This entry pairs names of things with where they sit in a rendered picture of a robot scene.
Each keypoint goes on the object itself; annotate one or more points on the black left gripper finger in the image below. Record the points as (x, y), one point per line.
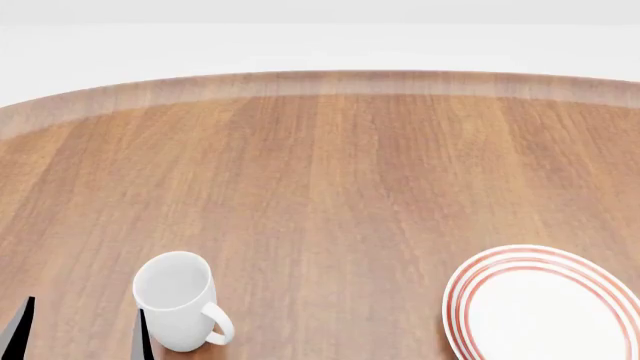
(141, 339)
(20, 333)

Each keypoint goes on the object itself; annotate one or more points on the white ceramic mug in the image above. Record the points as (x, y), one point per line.
(172, 296)

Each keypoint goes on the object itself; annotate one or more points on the white plate with red rings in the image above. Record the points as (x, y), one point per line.
(545, 315)

